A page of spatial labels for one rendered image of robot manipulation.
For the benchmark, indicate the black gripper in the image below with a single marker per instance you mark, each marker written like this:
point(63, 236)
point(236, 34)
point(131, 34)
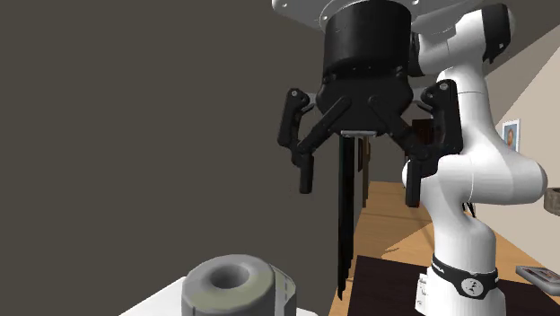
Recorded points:
point(367, 52)

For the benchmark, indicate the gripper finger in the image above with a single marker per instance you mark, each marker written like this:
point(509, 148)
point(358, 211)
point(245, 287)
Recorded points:
point(306, 175)

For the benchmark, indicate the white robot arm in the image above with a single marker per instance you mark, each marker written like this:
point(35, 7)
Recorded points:
point(481, 175)

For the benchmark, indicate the grey round pot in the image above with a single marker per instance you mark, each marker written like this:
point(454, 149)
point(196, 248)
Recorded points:
point(553, 201)

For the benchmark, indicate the grey toilet paper roll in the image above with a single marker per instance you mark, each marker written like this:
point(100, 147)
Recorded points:
point(258, 297)

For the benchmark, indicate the dark robot stand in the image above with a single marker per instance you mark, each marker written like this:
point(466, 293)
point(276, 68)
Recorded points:
point(385, 289)

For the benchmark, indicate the white furniture piece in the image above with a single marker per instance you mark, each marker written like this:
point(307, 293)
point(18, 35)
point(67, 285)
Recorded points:
point(153, 306)

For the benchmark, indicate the framed wall picture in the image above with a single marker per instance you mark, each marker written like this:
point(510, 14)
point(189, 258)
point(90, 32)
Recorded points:
point(511, 135)

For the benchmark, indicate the grey flat frame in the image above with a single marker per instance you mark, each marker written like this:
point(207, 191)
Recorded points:
point(540, 275)

